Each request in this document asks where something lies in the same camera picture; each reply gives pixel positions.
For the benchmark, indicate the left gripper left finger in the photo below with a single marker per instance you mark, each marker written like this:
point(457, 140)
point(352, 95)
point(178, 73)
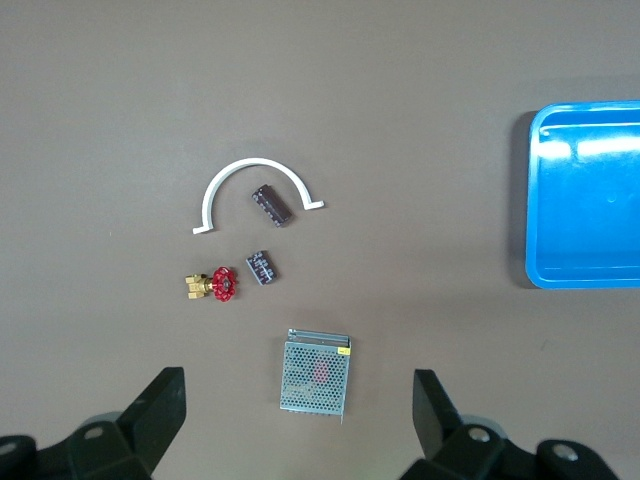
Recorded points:
point(155, 415)

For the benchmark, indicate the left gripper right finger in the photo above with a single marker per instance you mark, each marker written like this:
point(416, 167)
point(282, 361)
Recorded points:
point(435, 425)

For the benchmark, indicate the long dark brown capacitor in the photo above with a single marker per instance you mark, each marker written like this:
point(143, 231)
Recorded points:
point(271, 205)

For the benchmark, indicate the metal mesh power supply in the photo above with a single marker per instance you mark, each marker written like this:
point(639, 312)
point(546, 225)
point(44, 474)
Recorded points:
point(312, 380)

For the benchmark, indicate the blue plastic tray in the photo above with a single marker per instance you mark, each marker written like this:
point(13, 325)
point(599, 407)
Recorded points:
point(590, 210)

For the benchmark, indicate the white curved pipe clamp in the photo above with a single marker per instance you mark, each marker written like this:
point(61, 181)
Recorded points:
point(255, 163)

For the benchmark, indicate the brown table mat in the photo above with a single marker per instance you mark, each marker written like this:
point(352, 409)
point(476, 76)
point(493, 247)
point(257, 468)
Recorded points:
point(100, 100)

